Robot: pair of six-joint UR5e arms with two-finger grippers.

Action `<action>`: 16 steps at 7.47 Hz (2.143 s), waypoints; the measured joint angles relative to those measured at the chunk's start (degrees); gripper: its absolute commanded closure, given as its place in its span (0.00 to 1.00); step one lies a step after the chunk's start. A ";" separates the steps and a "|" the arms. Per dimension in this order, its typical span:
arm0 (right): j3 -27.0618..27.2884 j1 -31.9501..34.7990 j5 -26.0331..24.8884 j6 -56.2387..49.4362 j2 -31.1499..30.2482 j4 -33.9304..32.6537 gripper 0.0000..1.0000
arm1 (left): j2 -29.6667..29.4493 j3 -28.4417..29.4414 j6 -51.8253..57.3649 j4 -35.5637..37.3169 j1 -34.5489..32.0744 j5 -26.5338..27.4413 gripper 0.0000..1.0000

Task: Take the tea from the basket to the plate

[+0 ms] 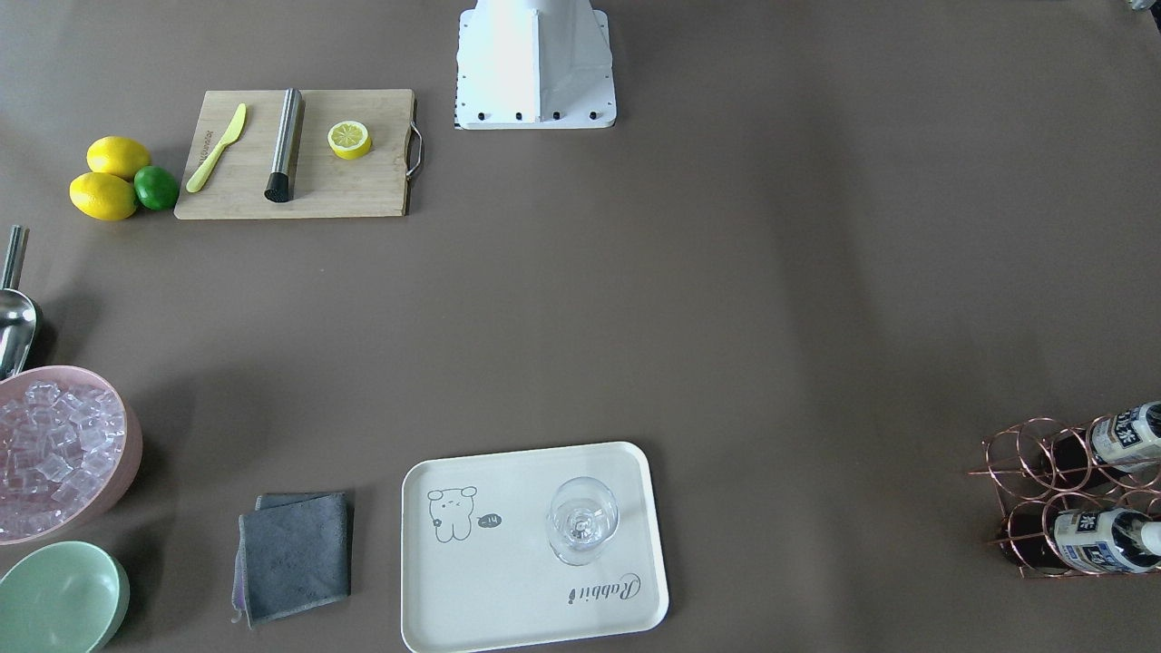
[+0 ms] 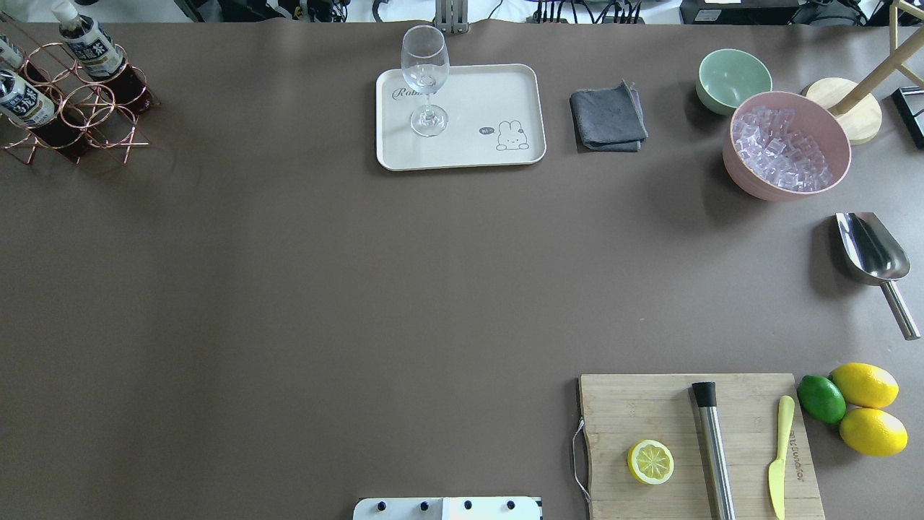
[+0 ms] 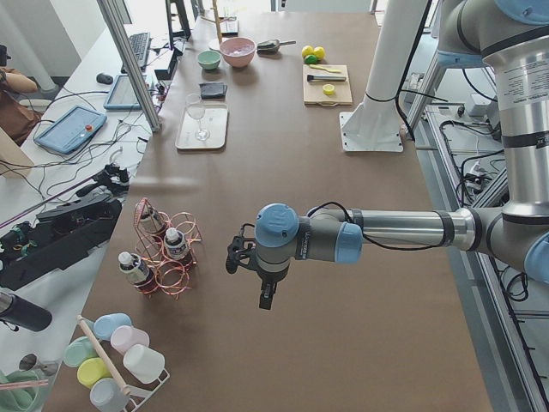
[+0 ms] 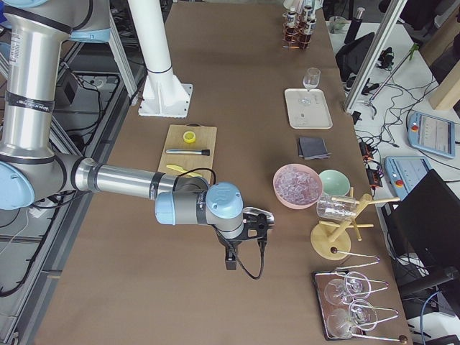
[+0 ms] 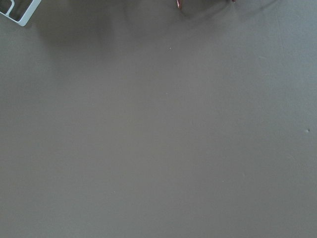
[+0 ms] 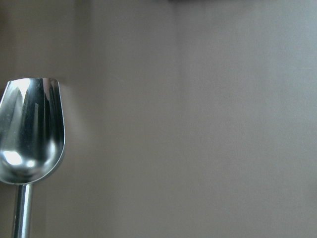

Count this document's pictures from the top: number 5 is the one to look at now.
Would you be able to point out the copper wire bottle basket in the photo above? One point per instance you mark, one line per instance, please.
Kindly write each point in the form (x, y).
(179, 3)

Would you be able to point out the white wire cup rack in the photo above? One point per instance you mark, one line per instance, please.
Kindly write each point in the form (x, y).
(18, 11)

